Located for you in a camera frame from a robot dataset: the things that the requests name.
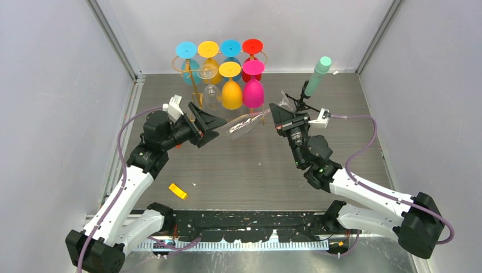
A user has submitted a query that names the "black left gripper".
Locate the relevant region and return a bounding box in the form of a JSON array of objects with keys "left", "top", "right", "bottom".
[{"left": 161, "top": 103, "right": 226, "bottom": 151}]

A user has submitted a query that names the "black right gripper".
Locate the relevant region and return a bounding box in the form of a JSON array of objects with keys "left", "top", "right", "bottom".
[{"left": 269, "top": 105, "right": 311, "bottom": 168}]

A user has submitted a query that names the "clear wine glass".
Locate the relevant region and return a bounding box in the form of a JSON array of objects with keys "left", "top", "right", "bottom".
[
  {"left": 197, "top": 63, "right": 221, "bottom": 110},
  {"left": 222, "top": 107, "right": 271, "bottom": 139}
]

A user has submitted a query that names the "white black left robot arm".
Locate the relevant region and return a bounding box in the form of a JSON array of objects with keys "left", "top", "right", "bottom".
[{"left": 65, "top": 96, "right": 227, "bottom": 272}]

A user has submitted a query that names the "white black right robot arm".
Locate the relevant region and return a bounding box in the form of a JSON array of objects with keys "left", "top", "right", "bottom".
[{"left": 269, "top": 103, "right": 454, "bottom": 259}]

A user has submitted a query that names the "pink wine glass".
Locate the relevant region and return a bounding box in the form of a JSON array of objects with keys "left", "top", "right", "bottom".
[{"left": 242, "top": 60, "right": 265, "bottom": 108}]

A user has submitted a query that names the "yellow wine glass front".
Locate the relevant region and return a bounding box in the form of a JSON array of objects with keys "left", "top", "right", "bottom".
[{"left": 218, "top": 61, "right": 243, "bottom": 110}]

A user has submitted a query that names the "yellow wine glass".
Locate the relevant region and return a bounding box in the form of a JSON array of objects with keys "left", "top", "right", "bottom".
[
  {"left": 197, "top": 41, "right": 222, "bottom": 85},
  {"left": 218, "top": 61, "right": 243, "bottom": 110}
]

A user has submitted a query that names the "blue wine glass left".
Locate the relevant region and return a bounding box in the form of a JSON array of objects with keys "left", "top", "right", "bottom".
[{"left": 176, "top": 42, "right": 201, "bottom": 85}]

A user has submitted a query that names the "blue wine glass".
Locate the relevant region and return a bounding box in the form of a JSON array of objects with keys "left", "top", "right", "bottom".
[
  {"left": 176, "top": 42, "right": 201, "bottom": 85},
  {"left": 220, "top": 39, "right": 242, "bottom": 65}
]

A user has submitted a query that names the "red wine glass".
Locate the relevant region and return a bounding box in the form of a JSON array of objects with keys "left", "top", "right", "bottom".
[{"left": 242, "top": 38, "right": 263, "bottom": 82}]

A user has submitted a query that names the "yellow wine glass back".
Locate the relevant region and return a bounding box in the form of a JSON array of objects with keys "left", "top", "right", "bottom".
[{"left": 197, "top": 41, "right": 222, "bottom": 85}]

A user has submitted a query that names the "blue wine glass right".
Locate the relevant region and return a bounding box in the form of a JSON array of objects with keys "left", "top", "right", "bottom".
[{"left": 220, "top": 39, "right": 242, "bottom": 65}]

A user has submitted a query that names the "small black tripod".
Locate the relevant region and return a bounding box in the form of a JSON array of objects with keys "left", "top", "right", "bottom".
[{"left": 286, "top": 80, "right": 320, "bottom": 113}]

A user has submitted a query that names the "mint green bottle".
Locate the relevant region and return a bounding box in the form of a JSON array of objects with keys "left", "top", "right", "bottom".
[{"left": 304, "top": 56, "right": 332, "bottom": 98}]

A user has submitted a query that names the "yellow block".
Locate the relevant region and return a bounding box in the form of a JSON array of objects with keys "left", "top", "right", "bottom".
[{"left": 168, "top": 183, "right": 188, "bottom": 200}]

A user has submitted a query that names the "gold wire glass rack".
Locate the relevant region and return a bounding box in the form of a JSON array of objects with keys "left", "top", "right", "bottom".
[{"left": 172, "top": 51, "right": 268, "bottom": 125}]

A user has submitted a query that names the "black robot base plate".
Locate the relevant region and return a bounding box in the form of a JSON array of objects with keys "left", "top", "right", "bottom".
[{"left": 124, "top": 208, "right": 362, "bottom": 245}]

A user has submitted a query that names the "aluminium frame rail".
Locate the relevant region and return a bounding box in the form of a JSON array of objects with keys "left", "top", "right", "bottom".
[{"left": 133, "top": 230, "right": 343, "bottom": 255}]

